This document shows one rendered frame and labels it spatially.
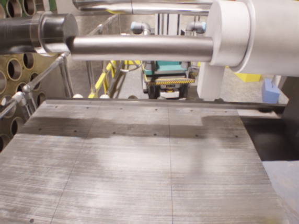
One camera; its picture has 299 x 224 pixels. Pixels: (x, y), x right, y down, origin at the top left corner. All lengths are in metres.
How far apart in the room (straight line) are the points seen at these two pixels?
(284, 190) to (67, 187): 0.77
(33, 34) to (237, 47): 0.59
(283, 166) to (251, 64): 0.49
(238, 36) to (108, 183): 0.59
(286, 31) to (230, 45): 0.15
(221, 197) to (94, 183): 0.41
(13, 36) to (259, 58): 0.74
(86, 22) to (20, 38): 8.27
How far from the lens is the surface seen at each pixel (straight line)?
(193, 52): 0.64
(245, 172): 0.79
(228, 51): 0.60
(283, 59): 0.66
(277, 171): 0.92
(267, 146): 1.01
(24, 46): 0.74
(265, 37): 0.60
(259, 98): 3.36
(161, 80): 2.67
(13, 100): 1.15
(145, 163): 0.74
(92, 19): 8.86
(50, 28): 0.68
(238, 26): 0.60
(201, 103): 1.03
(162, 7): 0.92
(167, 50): 0.63
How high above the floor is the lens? 1.49
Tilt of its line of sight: 35 degrees down
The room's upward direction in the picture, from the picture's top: straight up
